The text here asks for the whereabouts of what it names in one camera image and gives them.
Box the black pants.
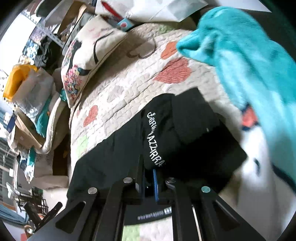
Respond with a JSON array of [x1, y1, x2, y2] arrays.
[[67, 88, 247, 202]]

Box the beige padded cushion mat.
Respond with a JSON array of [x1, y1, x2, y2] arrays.
[[35, 92, 67, 155]]

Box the brown cardboard box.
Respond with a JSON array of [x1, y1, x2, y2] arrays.
[[15, 108, 45, 149]]

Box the teal cloth bundle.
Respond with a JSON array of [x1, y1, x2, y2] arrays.
[[36, 97, 51, 138]]

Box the clear plastic bag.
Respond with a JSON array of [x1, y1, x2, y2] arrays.
[[12, 68, 54, 123]]

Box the teal white fleece blanket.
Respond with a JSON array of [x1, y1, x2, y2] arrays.
[[177, 6, 295, 240]]

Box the heart pattern quilted bedspread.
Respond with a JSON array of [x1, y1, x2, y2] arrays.
[[71, 24, 241, 240]]

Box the yellow bag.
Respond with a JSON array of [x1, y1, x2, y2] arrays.
[[3, 64, 38, 102]]

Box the floral lady print pillow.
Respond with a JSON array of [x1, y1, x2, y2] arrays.
[[61, 16, 127, 108]]

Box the grey metal shelf rack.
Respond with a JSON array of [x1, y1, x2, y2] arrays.
[[21, 11, 65, 48]]

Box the white paper shopping bag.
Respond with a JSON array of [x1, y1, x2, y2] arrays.
[[95, 0, 269, 23]]

